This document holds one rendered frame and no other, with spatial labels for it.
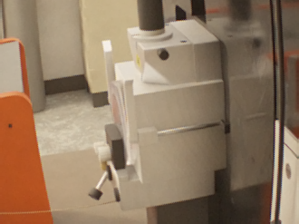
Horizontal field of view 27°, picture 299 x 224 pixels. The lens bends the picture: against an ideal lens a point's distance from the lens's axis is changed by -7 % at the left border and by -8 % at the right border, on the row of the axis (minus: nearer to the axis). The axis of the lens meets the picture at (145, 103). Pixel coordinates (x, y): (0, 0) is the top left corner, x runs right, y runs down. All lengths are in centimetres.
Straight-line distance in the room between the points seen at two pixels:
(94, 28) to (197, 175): 315
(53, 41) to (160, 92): 357
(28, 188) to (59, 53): 316
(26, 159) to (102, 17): 279
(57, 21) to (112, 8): 49
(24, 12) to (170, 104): 321
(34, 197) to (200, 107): 51
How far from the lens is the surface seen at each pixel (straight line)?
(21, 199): 110
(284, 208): 51
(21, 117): 104
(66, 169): 172
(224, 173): 70
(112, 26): 383
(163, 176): 68
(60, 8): 415
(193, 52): 64
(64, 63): 424
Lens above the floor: 148
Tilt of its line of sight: 22 degrees down
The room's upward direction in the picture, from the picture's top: 5 degrees counter-clockwise
